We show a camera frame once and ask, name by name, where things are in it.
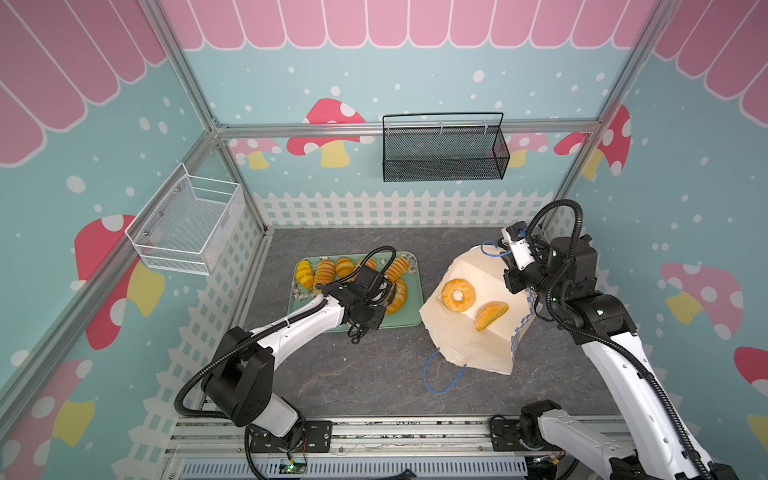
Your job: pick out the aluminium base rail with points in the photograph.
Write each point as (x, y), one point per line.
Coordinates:
(427, 447)

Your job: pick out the glazed fake donut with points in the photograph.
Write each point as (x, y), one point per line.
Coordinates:
(458, 295)

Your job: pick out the checkered paper croissant bag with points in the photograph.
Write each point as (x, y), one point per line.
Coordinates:
(472, 318)

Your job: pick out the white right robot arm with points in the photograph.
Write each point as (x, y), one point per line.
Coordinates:
(630, 384)

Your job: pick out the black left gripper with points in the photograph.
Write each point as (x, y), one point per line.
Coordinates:
(373, 323)

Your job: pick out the white wire wall basket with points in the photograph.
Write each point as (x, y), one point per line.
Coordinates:
(187, 224)

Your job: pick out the black mesh wall basket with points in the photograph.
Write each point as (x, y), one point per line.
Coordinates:
(446, 146)

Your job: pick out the small striped round bun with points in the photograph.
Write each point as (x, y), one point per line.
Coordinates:
(344, 266)

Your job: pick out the green floral serving tray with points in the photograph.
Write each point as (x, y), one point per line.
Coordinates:
(303, 300)

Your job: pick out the golden fake croissant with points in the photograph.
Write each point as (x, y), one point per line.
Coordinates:
(399, 298)

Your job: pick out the sesame fake bun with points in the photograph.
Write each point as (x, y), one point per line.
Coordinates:
(489, 313)

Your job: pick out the yellow fake bread roll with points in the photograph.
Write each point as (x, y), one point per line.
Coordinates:
(304, 274)

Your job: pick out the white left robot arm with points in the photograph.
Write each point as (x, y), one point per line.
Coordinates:
(237, 384)

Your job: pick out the pale yellow twisted bread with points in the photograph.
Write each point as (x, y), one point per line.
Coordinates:
(397, 269)

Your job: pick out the yellow fake bread loaf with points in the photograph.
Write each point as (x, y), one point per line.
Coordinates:
(370, 263)

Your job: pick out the orange fake croissant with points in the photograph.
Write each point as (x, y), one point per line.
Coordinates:
(325, 273)

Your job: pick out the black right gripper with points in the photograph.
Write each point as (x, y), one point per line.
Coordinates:
(513, 280)

